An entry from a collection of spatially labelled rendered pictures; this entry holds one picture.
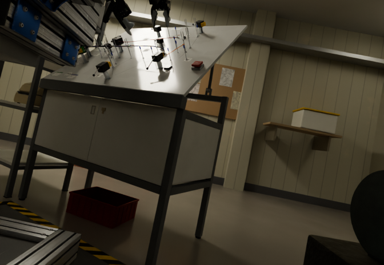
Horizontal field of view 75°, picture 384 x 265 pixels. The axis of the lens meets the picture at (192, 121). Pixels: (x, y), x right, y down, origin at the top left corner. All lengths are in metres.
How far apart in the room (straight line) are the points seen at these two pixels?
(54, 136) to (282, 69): 3.58
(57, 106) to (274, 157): 3.32
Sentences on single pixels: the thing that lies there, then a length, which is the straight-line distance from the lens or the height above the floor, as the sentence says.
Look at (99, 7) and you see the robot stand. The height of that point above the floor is 1.09.
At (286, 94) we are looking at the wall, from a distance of 4.40.
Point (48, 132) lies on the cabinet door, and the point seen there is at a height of 0.50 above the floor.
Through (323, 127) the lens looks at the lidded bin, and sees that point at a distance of 3.96.
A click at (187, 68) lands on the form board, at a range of 1.50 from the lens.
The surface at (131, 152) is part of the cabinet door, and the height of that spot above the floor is 0.53.
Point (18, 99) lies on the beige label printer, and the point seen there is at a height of 0.69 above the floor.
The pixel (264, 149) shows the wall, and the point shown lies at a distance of 4.24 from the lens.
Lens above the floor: 0.68
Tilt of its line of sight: 3 degrees up
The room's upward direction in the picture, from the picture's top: 12 degrees clockwise
